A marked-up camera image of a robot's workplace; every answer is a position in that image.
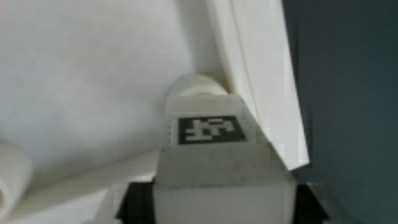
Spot white table leg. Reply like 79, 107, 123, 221
155, 93, 297, 224

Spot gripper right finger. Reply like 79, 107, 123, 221
294, 183, 351, 224

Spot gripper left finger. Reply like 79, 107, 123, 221
88, 178, 159, 224

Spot white square table top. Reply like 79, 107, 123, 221
0, 0, 310, 224

